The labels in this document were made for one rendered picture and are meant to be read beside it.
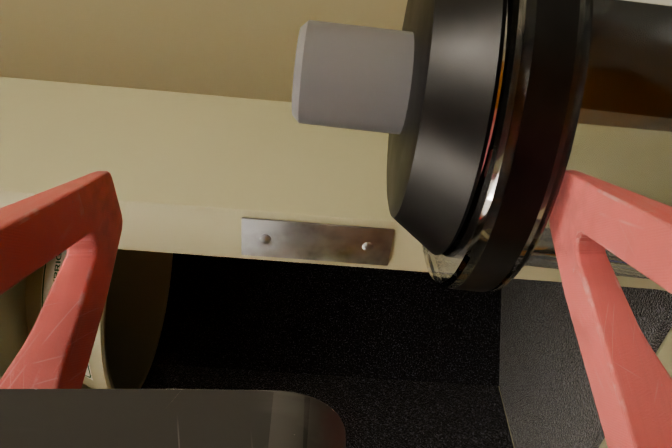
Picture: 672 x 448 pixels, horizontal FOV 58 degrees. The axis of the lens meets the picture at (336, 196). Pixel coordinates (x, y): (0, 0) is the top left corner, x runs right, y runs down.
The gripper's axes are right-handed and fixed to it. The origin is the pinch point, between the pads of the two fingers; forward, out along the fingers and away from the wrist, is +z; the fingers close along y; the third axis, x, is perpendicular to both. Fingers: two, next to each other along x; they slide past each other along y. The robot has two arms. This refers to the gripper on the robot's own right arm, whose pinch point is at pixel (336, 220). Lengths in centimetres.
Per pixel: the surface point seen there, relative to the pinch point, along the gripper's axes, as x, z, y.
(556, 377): 28.6, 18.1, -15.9
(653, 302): 16.1, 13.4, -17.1
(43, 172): 8.0, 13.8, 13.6
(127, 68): 21, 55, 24
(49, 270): 16.8, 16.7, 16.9
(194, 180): 8.6, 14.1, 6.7
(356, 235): 10.2, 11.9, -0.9
